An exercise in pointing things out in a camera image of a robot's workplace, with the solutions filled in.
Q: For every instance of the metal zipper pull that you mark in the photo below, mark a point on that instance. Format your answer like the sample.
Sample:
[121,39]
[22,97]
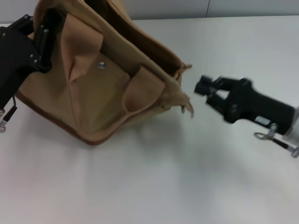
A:
[183,109]

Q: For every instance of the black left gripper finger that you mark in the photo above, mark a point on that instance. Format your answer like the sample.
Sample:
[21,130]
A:
[47,39]
[24,22]

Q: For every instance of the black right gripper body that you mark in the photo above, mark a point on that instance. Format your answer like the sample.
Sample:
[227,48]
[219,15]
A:
[252,105]

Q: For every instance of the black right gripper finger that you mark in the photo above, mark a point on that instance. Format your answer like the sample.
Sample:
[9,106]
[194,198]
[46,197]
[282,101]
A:
[205,85]
[217,101]

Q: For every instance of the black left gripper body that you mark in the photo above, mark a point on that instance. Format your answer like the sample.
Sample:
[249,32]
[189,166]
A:
[14,58]

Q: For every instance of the khaki canvas food bag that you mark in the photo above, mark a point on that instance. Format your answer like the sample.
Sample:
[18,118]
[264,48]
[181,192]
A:
[105,98]

